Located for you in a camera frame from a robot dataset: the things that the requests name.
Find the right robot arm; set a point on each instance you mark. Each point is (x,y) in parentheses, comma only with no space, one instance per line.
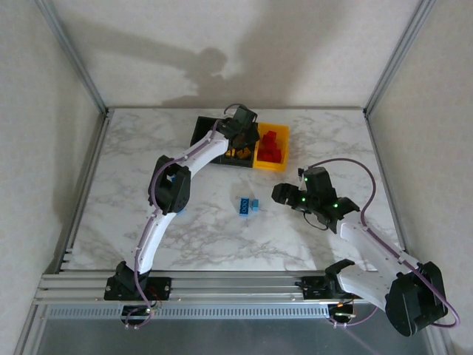
(369,244)

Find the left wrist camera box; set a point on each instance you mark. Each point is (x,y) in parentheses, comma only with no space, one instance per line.
(244,116)

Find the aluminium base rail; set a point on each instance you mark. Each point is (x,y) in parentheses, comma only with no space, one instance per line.
(236,286)

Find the aluminium side rail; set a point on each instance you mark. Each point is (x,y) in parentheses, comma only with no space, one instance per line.
(388,185)
(85,185)

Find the long yellow lego brick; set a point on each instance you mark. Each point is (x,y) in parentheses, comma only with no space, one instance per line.
(244,154)

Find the yellow plastic bin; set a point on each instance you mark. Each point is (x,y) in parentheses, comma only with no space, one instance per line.
(271,167)

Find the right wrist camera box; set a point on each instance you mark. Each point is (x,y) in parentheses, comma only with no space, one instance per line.
(319,181)

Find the grey translucent panel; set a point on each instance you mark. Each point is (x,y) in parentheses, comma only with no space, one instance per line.
(236,338)

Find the dark blue long lego brick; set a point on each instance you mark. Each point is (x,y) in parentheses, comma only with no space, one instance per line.
(243,208)

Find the aluminium frame post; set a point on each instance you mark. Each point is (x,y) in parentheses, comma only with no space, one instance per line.
(399,55)
(75,55)

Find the light blue small lego brick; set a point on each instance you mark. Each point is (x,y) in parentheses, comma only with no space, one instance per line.
(255,205)

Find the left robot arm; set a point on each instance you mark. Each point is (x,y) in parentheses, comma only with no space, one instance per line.
(155,240)

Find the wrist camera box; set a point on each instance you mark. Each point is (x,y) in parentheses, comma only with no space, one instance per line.
(319,181)
(244,116)

